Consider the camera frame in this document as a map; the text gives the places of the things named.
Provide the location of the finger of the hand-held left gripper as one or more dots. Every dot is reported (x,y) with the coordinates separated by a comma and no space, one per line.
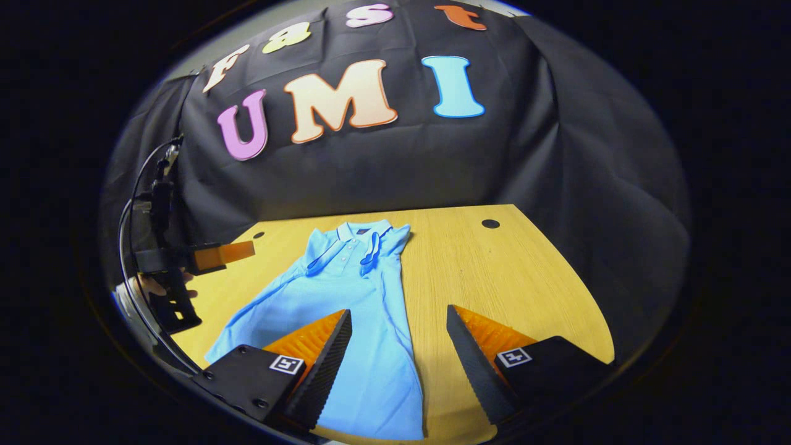
(232,253)

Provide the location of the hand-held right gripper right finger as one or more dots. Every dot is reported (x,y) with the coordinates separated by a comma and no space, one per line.
(476,371)

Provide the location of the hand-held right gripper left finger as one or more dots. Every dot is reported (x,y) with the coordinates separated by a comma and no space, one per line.
(324,364)

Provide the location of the light blue T-shirt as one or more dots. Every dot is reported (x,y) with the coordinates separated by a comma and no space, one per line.
(364,296)

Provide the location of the black backdrop cloth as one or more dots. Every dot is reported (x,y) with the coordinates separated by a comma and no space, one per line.
(401,167)

